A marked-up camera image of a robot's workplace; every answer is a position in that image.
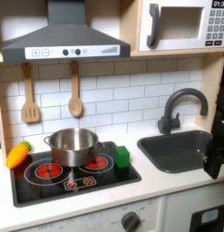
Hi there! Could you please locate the green toy block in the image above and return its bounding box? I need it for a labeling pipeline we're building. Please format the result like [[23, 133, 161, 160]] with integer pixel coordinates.
[[113, 145, 131, 169]]

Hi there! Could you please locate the dark grey sink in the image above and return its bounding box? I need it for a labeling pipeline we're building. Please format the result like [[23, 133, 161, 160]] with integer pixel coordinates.
[[136, 130, 214, 175]]

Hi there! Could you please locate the dark grey tap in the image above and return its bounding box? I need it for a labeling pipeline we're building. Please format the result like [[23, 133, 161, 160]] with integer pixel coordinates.
[[157, 87, 209, 135]]

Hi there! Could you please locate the black oven knob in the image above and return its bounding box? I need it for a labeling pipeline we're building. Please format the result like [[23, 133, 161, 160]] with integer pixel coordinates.
[[120, 211, 141, 232]]

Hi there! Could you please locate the white toy microwave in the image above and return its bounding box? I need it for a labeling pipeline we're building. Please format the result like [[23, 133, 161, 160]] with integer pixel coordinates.
[[138, 0, 224, 53]]

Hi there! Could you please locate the black toy stove top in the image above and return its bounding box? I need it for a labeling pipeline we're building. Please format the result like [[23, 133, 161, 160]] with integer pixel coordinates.
[[9, 140, 142, 208]]

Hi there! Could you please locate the steel pot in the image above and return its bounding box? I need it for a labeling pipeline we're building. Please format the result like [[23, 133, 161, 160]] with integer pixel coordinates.
[[43, 127, 106, 168]]

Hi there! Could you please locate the wooden spoon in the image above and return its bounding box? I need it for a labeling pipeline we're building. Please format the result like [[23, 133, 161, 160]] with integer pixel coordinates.
[[67, 60, 84, 119]]

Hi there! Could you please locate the grey range hood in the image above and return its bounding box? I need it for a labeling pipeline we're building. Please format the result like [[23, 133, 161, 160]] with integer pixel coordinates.
[[0, 0, 131, 65]]

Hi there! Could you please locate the wooden slotted spatula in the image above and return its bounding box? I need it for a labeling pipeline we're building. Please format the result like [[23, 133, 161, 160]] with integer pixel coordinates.
[[20, 62, 42, 124]]

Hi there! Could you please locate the orange toy carrot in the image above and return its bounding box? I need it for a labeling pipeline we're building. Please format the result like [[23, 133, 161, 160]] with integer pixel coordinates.
[[5, 140, 33, 169]]

